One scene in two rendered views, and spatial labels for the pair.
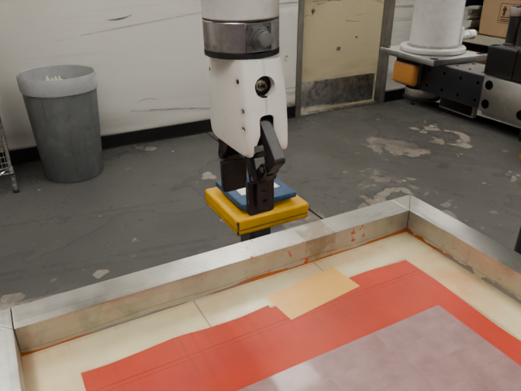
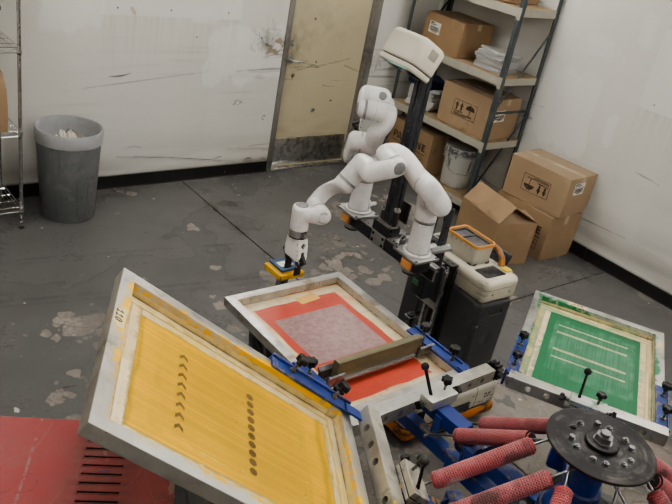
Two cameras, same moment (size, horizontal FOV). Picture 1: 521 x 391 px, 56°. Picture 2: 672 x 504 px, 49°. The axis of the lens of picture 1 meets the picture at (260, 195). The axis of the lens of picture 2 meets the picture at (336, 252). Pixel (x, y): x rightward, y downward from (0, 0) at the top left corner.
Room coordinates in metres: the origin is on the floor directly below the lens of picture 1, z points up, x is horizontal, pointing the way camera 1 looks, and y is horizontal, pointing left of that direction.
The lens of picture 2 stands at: (-2.13, 0.53, 2.54)
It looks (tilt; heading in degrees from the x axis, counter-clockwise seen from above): 27 degrees down; 345
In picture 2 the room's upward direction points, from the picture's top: 12 degrees clockwise
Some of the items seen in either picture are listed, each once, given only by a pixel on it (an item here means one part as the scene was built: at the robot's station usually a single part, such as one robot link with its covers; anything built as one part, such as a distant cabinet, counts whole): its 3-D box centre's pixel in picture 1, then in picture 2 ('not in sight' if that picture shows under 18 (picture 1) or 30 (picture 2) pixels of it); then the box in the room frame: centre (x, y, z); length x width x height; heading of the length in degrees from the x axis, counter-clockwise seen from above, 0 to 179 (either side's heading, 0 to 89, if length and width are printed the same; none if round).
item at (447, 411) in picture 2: not in sight; (447, 417); (-0.32, -0.42, 1.02); 0.17 x 0.06 x 0.05; 28
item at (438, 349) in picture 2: not in sight; (435, 353); (0.09, -0.51, 0.98); 0.30 x 0.05 x 0.07; 28
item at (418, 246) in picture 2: not in sight; (422, 236); (0.62, -0.55, 1.21); 0.16 x 0.13 x 0.15; 116
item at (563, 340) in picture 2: not in sight; (594, 357); (0.02, -1.13, 1.05); 1.08 x 0.61 x 0.23; 148
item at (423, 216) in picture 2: not in sight; (430, 204); (0.61, -0.54, 1.37); 0.13 x 0.10 x 0.16; 12
